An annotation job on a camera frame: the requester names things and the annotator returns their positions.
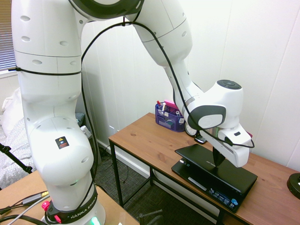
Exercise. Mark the white pillow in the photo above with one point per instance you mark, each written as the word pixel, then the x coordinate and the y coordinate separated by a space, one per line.
pixel 12 105

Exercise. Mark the small dark red object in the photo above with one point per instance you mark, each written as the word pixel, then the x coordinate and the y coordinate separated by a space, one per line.
pixel 250 135

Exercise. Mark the window blind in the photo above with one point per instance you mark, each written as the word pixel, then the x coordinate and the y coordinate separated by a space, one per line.
pixel 5 35

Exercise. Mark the pink red clamp knob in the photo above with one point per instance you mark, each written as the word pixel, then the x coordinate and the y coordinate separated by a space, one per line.
pixel 57 219
pixel 45 205

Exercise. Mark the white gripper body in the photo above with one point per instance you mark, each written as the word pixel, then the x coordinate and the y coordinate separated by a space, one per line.
pixel 236 150

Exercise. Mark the wooden desk black metal frame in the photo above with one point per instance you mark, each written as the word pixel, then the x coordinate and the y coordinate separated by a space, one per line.
pixel 145 138

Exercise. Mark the black round lamp base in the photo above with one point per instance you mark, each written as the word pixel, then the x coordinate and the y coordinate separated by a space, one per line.
pixel 294 184

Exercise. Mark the black keypad mobile phone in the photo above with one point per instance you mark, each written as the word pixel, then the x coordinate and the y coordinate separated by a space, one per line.
pixel 201 139

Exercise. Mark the white patterned duvet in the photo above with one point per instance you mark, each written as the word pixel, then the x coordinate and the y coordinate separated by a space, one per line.
pixel 14 150

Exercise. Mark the wooden robot mounting table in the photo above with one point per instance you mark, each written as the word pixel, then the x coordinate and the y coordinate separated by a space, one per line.
pixel 21 187

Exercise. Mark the black camera stand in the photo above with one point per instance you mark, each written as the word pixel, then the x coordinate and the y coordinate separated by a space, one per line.
pixel 152 218

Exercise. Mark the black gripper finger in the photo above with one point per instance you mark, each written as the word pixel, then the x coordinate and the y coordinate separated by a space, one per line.
pixel 216 155
pixel 222 159

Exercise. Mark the white patterned box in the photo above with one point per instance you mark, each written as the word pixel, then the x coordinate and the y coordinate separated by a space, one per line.
pixel 85 132

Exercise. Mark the pink sticky note pad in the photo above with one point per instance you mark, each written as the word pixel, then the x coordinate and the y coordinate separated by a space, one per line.
pixel 170 103

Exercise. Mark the grey teal cloth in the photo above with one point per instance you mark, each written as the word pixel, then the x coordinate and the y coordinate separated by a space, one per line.
pixel 80 119

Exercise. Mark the round white analog clock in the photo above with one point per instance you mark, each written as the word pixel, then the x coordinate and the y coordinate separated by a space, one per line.
pixel 188 130

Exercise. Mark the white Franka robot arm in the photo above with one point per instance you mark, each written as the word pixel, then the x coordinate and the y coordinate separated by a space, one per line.
pixel 51 93

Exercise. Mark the black laptop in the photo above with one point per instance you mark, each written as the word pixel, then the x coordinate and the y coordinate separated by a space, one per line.
pixel 234 178

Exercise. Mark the blue mesh desk organizer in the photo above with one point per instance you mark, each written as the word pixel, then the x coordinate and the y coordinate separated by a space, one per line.
pixel 166 124

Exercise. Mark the black tripod leg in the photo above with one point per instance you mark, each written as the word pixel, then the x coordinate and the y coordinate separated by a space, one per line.
pixel 14 158

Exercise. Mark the red capped pen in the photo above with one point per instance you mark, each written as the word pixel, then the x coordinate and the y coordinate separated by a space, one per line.
pixel 159 103

